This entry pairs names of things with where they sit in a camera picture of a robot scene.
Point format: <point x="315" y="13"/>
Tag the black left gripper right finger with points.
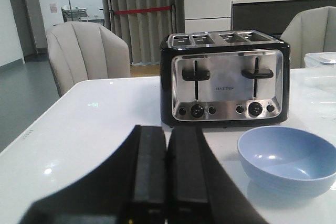
<point x="198" y="188"/>

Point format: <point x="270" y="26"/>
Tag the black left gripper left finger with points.
<point x="128" y="187"/>

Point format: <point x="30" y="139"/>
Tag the blue bowl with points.
<point x="287" y="160"/>

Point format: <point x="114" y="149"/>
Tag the black and chrome toaster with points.
<point x="224" y="79"/>

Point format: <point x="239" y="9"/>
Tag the beige armchair left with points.
<point x="80" y="51"/>

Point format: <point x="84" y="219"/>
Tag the beige armchair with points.
<point x="310" y="31"/>
<point x="80" y="51"/>

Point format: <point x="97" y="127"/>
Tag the clear plastic container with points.
<point x="320" y="59"/>

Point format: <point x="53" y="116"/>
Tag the metal cart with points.
<point x="76" y="14"/>

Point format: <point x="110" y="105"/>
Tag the red barrier belt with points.
<point x="139" y="11"/>

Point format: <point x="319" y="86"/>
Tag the white drawer cabinet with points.
<point x="207" y="15"/>

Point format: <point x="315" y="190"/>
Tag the beige armchair right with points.
<point x="310" y="31"/>

